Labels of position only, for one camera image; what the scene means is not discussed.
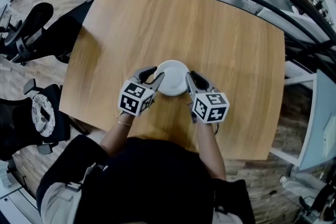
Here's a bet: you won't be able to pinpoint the person's left forearm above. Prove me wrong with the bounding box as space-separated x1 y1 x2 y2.
99 111 136 157

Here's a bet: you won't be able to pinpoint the dark smartphone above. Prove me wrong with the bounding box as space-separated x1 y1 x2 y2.
39 107 53 122

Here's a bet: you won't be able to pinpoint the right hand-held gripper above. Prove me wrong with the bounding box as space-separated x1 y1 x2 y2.
185 70 231 124

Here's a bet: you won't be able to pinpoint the clear plastic bottle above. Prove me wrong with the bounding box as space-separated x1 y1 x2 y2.
279 175 299 193

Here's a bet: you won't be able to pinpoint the person's right forearm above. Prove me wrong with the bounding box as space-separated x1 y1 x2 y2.
195 120 227 182

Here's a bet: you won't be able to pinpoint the white plate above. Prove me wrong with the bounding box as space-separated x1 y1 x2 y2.
154 59 191 97

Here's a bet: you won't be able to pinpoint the person's black shirt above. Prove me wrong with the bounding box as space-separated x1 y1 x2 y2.
36 134 257 224

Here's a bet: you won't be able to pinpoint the black chair with cushion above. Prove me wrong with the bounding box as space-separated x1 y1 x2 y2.
0 78 73 162

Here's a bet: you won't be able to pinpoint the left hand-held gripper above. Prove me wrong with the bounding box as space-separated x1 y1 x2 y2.
118 66 166 117

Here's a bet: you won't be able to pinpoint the person's light trousers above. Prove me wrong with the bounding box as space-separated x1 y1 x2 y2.
40 181 88 224

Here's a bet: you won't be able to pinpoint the patterned seat cushion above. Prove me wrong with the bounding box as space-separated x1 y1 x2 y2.
31 93 56 138

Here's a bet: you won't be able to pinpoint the pale desk with white frame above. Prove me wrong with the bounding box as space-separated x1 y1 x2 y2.
269 60 336 172

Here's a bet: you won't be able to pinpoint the black office chair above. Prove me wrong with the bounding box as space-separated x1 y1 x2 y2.
0 2 83 67
293 182 336 224

